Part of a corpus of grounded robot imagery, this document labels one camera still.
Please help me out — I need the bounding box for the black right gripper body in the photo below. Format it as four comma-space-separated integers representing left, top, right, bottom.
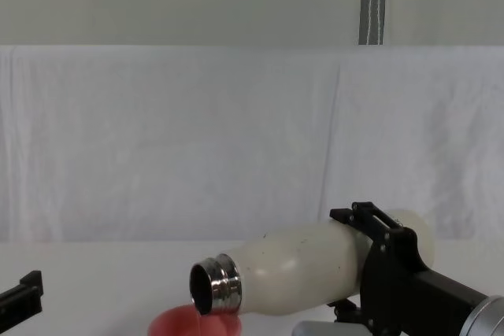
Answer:
358, 227, 489, 336

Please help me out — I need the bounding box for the cream vacuum bottle steel neck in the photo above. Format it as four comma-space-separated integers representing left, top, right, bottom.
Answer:
188, 209, 437, 318

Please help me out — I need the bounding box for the white table cloth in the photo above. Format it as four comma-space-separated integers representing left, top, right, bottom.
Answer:
0, 238, 504, 336

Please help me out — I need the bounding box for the pink plastic cup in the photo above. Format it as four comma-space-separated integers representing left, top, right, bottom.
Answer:
147, 304, 244, 336

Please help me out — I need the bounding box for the white wrinkled curtain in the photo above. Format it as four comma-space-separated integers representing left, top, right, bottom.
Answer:
0, 43, 504, 243

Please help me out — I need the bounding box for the grey striped post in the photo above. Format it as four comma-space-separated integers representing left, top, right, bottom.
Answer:
358, 0, 389, 47

